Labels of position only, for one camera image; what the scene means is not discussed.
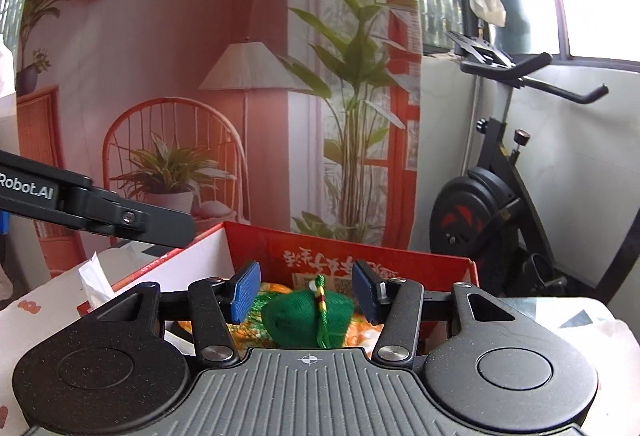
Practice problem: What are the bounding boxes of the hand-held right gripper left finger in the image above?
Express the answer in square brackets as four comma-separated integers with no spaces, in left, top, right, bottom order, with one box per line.
[82,260,262,365]

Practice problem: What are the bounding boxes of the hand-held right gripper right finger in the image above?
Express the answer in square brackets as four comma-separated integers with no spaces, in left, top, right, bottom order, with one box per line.
[351,260,532,363]

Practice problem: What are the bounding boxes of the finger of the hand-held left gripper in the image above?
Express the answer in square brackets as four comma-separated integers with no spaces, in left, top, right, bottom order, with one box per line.
[62,186,197,248]

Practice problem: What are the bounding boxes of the red cardboard box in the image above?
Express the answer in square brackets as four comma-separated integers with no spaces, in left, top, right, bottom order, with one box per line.
[77,220,482,359]

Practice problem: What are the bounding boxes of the orange floral oven mitt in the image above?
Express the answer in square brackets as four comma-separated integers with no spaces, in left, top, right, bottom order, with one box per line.
[226,283,387,359]

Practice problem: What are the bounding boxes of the green tasselled pouch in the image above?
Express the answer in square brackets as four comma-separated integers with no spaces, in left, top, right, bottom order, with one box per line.
[252,275,357,350]

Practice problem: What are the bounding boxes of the white plastic wrapper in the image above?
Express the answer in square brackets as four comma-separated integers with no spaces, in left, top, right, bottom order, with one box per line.
[77,252,121,317]

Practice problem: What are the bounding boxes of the black exercise bike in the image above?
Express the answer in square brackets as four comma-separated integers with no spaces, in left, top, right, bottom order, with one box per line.
[429,30,611,312]

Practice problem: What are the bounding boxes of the white plastic bag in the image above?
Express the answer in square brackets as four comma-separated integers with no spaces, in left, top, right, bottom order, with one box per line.
[470,0,507,28]

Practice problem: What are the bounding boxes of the wall poster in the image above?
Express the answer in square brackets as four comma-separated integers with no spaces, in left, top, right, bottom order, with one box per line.
[15,0,423,277]

